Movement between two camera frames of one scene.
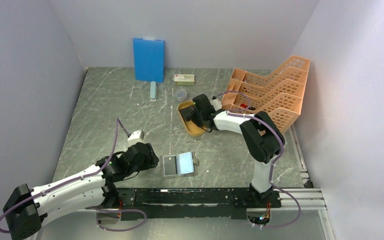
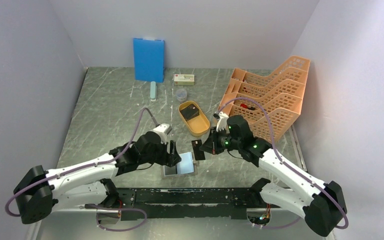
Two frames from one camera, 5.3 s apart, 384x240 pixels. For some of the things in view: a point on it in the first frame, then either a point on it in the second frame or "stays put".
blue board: (149, 55) stays put
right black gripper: (197, 122) -> (211, 145)
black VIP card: (170, 165) stays put
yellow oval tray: (192, 129) stays put
